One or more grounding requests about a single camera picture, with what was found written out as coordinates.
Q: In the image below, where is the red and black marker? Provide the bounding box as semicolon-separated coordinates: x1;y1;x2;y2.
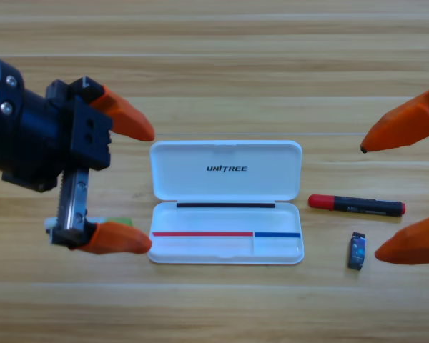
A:
307;194;407;217

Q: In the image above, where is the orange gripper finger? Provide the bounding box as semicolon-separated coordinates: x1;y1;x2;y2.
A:
374;212;429;266
51;220;153;255
360;81;429;154

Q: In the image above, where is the white Unitree pencil case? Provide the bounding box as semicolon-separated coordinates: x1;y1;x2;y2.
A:
147;139;305;266

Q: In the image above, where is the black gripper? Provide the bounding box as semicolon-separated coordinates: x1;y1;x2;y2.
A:
0;59;156;230

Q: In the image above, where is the small dark blue eraser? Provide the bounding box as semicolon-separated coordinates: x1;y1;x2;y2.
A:
347;231;367;271

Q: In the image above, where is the green eraser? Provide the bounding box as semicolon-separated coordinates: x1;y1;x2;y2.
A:
44;216;134;244

